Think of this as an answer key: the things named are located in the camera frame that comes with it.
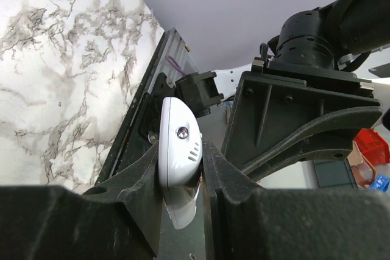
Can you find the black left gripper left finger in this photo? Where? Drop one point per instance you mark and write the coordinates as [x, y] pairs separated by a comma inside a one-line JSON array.
[[117, 219]]

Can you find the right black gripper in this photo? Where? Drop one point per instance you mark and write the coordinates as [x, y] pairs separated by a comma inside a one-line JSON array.
[[277, 121]]

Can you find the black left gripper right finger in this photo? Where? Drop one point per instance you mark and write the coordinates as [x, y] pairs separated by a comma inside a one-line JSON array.
[[242, 220]]

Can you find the white remote control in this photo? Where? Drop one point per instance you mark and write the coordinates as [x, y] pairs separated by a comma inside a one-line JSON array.
[[179, 157]]

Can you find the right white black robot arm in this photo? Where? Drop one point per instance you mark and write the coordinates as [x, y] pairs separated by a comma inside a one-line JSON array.
[[339, 36]]

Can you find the red plastic bin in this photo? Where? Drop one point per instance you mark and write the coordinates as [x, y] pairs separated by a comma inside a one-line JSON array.
[[370, 151]]

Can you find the blue plastic object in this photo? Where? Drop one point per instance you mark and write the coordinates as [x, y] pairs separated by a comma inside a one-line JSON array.
[[381, 183]]

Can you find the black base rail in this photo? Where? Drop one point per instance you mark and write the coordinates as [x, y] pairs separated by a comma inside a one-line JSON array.
[[130, 144]]

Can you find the aluminium extrusion rail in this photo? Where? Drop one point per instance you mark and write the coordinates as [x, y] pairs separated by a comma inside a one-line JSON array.
[[175, 46]]

